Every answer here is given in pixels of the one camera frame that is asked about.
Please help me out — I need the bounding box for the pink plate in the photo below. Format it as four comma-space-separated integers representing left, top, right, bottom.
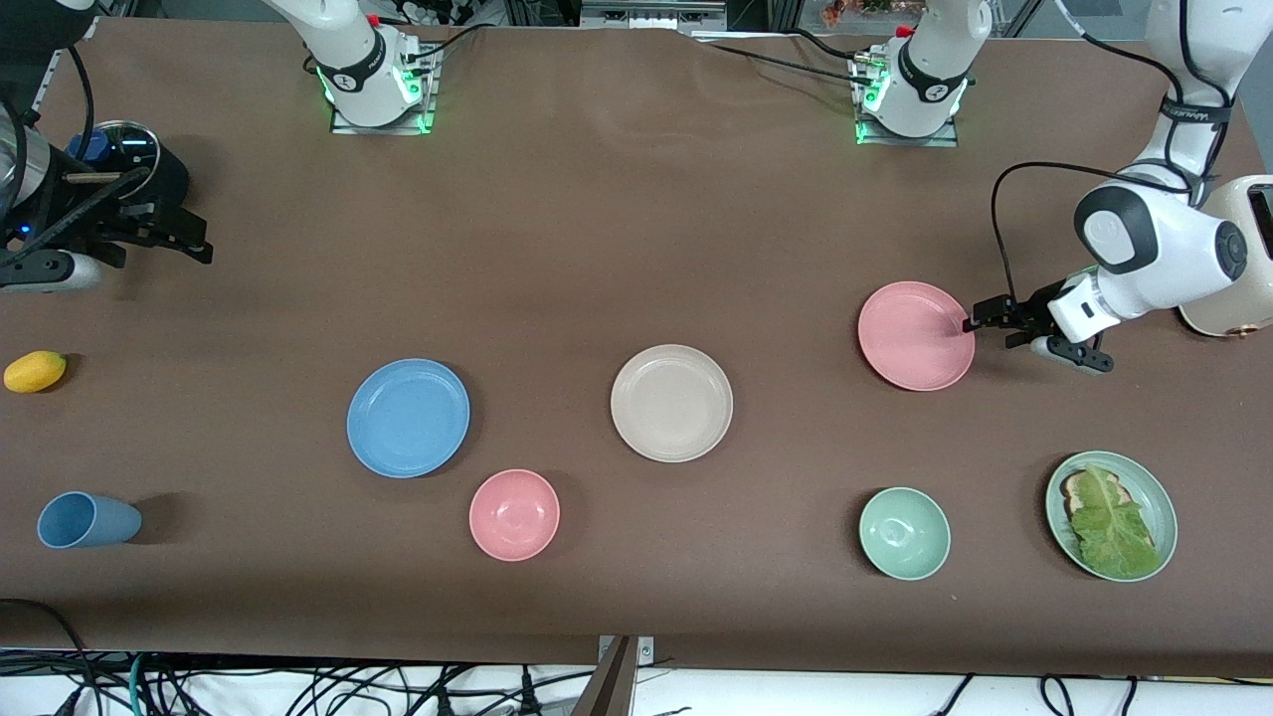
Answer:
857, 281, 977, 392

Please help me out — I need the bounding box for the blue plate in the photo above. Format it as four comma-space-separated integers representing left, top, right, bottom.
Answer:
346, 358, 471, 479

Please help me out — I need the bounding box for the glass pot lid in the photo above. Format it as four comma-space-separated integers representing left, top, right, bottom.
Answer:
65, 120, 162, 190

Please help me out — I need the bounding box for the beige toaster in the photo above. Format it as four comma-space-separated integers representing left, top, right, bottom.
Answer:
1179, 175, 1273, 339

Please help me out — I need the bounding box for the yellow lemon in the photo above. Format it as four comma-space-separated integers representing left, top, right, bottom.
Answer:
3, 350, 69, 395

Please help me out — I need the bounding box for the toasted bread slice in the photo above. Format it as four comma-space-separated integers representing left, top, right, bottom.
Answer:
1059, 469, 1135, 523

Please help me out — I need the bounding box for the green plate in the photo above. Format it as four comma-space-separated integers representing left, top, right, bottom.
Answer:
1044, 450, 1180, 583

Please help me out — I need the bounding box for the green lettuce leaf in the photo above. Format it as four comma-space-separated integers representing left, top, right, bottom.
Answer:
1068, 464, 1161, 581

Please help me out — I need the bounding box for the small green bowl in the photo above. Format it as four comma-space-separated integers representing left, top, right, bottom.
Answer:
858, 486, 952, 582

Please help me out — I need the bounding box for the blue cup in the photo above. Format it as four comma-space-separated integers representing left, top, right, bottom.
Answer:
37, 491, 143, 550

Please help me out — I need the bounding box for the colourful box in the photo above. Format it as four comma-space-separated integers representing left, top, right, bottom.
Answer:
820, 0, 931, 26

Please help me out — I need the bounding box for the beige plate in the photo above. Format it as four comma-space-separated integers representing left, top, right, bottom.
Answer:
611, 344, 734, 463

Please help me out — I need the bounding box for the brown table cover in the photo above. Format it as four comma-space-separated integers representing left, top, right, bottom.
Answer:
0, 15, 1273, 677

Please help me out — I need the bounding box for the small pink bowl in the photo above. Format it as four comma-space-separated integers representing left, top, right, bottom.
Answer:
468, 468, 561, 563

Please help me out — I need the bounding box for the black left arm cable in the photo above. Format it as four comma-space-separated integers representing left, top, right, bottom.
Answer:
990, 0, 1239, 304

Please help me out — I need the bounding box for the aluminium frame post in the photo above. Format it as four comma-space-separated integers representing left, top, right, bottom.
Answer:
25, 45, 76, 125

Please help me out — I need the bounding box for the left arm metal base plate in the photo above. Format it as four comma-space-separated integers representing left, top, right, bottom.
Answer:
850, 50, 961, 148

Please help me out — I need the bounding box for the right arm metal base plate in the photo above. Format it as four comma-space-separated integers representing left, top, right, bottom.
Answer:
330, 45, 441, 135

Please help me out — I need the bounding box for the black base cable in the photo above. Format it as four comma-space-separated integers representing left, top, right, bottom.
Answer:
403, 25, 493, 76
791, 28, 876, 63
694, 40, 876, 90

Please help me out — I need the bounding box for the thick black floor cable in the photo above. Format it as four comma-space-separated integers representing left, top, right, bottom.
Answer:
0, 597, 97, 716

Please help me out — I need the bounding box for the metal rail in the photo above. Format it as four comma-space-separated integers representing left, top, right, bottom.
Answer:
580, 0, 729, 36

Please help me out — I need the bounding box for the metal mount bracket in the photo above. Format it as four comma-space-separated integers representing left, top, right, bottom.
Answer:
597, 634, 657, 667

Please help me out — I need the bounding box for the dark mount bar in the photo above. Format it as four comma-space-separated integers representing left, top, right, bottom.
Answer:
572, 636, 637, 716

